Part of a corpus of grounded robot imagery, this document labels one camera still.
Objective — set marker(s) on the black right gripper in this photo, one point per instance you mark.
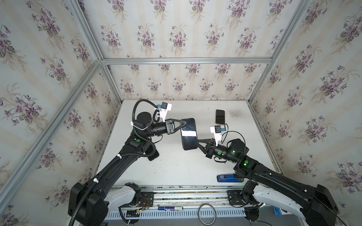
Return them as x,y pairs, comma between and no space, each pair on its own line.
210,148

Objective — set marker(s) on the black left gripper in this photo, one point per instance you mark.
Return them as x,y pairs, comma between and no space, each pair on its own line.
170,128

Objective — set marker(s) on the black smartphone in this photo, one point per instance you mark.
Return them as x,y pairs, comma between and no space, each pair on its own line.
189,140

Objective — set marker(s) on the pink-cased phone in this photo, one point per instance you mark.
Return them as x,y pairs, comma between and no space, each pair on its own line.
220,117

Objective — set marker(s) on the black phone case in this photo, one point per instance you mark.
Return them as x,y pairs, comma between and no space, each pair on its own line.
189,125

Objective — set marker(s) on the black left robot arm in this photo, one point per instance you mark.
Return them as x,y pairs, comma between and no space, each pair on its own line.
91,201

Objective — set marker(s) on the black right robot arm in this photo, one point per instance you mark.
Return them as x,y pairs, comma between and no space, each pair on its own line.
314,205

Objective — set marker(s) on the black phone left front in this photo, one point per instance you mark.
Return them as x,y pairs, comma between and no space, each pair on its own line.
154,156

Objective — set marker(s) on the blue black box cutter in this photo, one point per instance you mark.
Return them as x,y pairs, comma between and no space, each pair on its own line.
229,178

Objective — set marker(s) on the blue marker pen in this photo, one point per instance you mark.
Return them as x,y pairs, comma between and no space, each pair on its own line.
170,208

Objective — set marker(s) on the blue white cardboard box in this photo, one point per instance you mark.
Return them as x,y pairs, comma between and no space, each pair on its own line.
279,212

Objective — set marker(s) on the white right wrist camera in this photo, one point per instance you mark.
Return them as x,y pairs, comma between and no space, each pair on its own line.
217,132

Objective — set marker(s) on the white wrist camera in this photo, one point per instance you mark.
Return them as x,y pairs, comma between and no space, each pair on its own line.
217,132
163,109

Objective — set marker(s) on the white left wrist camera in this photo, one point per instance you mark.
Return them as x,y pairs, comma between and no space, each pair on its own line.
163,109

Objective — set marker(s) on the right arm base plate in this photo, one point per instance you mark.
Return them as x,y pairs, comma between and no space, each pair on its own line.
235,197

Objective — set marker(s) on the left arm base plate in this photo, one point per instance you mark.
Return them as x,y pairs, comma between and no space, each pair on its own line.
145,199

